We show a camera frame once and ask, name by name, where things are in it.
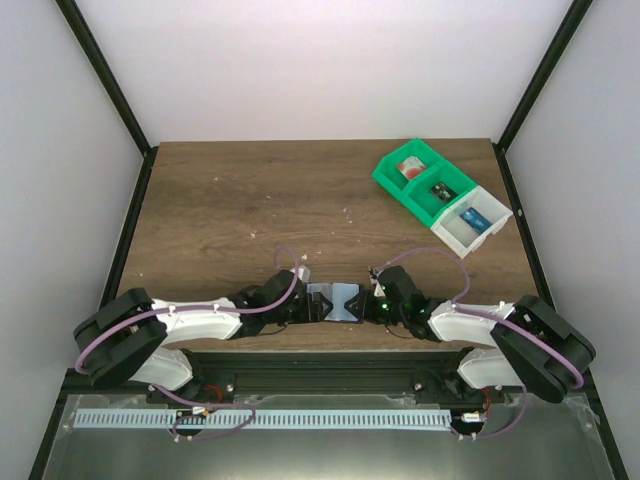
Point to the white plastic bin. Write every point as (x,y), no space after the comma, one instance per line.
(459,236)

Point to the white slotted cable duct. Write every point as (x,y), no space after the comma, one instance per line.
(420,420)

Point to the red white card in bin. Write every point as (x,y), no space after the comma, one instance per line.
(411,167)

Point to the blue card in bin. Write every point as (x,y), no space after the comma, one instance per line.
(475,220)

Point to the green plastic bin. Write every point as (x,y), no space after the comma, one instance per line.
(424,206)
(396,171)

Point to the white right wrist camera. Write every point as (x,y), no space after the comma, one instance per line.
(373,276)

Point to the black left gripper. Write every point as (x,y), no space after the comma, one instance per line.
(304,305)

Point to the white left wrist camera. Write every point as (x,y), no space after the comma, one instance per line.
(303,274)

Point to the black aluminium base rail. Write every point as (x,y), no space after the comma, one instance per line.
(447,378)

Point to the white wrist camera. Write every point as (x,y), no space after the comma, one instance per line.
(373,276)
(303,274)

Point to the dark green card in bin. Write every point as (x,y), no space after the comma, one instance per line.
(443,192)

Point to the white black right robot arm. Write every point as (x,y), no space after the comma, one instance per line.
(523,344)

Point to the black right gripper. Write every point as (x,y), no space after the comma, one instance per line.
(368,304)

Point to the black frame post right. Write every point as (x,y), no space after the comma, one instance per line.
(561,39)

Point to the black frame post left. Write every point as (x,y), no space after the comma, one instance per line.
(75,19)

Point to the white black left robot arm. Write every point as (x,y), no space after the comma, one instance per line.
(131,337)

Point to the black frame post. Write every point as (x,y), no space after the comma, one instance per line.
(75,19)
(561,39)

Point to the black leather card holder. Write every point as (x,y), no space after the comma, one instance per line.
(336,302)

